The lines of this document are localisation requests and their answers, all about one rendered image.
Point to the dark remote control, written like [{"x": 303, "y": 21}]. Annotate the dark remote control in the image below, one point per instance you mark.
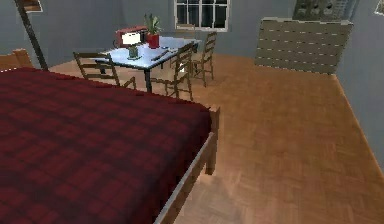
[{"x": 160, "y": 55}]

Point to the blue top table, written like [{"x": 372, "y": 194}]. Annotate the blue top table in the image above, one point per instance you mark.
[{"x": 151, "y": 55}]

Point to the small green cup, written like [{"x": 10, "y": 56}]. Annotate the small green cup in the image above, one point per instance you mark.
[{"x": 133, "y": 52}]

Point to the green plant in red pot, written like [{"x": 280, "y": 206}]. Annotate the green plant in red pot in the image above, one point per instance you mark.
[{"x": 153, "y": 31}]

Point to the white framed window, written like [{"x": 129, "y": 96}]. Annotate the white framed window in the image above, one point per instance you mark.
[{"x": 202, "y": 15}]

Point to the red box with white face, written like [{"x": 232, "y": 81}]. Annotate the red box with white face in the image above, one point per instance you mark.
[{"x": 130, "y": 36}]

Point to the red plaid bed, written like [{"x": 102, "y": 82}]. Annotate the red plaid bed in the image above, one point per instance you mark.
[{"x": 93, "y": 143}]

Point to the grey chest of drawers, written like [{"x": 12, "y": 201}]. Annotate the grey chest of drawers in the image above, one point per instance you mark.
[{"x": 301, "y": 46}]

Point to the dark floor lamp pole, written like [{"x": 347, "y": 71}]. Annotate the dark floor lamp pole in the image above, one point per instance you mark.
[{"x": 30, "y": 33}]

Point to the framed wall picture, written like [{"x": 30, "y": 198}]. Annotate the framed wall picture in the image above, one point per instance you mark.
[{"x": 32, "y": 5}]

